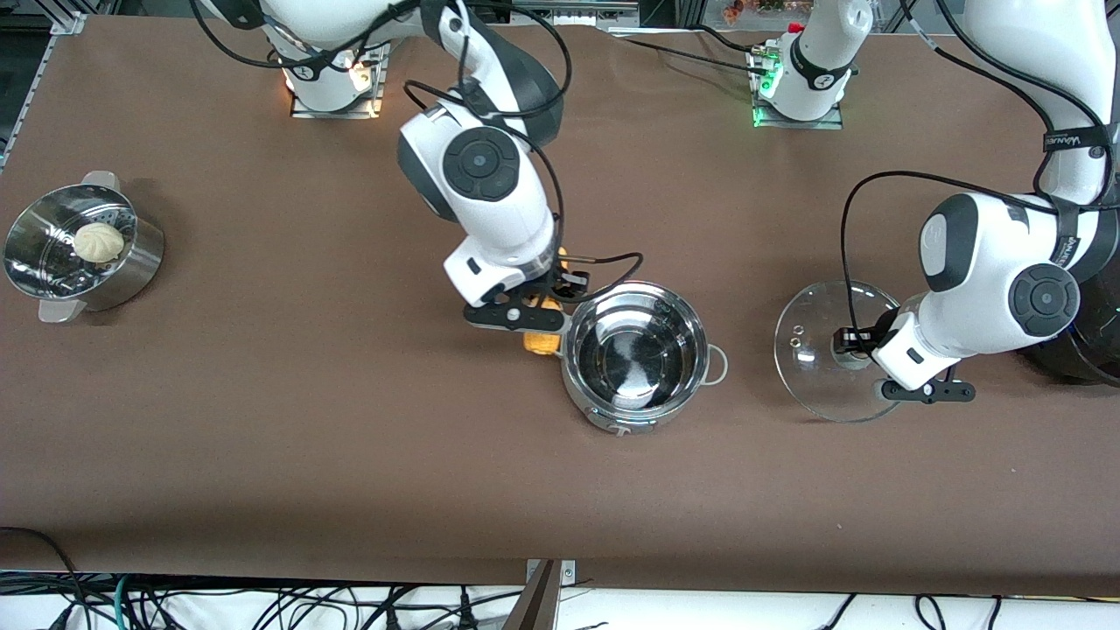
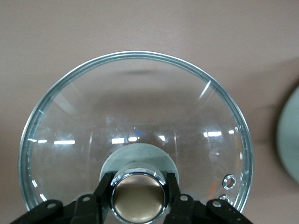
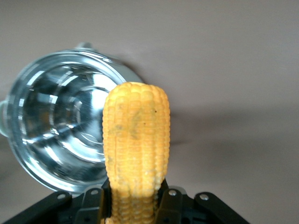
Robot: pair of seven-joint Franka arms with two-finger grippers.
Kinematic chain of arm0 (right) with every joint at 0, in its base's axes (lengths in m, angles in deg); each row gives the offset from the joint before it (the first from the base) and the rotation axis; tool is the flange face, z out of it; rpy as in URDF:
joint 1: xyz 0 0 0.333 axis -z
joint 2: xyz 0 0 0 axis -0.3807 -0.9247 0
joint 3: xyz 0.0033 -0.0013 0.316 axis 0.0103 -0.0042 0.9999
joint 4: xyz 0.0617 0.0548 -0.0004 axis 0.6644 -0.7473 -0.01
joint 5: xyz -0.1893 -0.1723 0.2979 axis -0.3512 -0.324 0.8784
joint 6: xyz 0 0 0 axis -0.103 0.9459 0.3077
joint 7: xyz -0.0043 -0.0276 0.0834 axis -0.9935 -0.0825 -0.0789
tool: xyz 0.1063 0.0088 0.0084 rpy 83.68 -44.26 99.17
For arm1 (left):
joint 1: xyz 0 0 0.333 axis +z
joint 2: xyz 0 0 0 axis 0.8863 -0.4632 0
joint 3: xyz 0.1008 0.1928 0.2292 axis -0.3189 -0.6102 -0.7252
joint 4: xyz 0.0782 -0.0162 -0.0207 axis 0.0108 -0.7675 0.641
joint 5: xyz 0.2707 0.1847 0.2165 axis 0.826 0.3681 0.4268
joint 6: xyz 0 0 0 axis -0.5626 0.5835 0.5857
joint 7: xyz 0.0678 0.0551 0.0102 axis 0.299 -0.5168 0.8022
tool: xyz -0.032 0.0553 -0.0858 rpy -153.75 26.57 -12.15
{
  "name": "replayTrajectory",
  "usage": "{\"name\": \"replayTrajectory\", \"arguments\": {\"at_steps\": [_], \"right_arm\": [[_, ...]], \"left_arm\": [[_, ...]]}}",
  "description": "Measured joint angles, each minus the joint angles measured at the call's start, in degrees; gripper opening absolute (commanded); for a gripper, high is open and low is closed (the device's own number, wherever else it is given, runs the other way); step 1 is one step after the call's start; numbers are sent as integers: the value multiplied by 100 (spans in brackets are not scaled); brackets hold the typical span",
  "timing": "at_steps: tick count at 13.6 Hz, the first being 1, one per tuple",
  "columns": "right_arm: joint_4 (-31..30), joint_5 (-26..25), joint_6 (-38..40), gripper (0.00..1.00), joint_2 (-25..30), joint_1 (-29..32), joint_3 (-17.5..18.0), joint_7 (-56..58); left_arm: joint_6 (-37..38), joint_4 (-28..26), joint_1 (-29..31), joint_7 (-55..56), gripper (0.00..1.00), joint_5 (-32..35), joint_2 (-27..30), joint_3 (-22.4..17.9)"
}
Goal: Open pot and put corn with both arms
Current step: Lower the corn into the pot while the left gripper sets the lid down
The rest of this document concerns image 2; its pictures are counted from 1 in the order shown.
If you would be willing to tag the brown table cover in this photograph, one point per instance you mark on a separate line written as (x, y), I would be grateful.
(149, 23)

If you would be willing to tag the glass lid with knob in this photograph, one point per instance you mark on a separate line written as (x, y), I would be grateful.
(137, 196)

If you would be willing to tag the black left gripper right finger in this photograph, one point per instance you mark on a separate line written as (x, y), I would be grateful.
(187, 212)

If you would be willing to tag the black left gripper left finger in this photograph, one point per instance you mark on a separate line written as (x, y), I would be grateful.
(77, 212)

